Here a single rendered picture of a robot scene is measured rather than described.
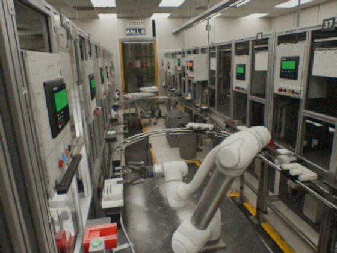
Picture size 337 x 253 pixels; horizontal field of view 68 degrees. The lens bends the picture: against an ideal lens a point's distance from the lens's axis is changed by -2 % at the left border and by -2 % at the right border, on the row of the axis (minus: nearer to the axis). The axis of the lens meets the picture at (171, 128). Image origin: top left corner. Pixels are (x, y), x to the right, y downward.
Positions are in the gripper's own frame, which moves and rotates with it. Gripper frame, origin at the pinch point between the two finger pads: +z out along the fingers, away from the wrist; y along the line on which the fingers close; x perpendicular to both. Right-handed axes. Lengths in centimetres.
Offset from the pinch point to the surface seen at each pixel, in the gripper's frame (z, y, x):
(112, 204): 7.7, -25.7, -10.6
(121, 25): -14, 190, -826
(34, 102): 20, 55, 62
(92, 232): 15.3, -17.3, 28.0
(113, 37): 19, 150, -826
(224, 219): -69, -44, -3
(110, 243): 6.2, -18.1, 37.1
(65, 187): 17, 24, 58
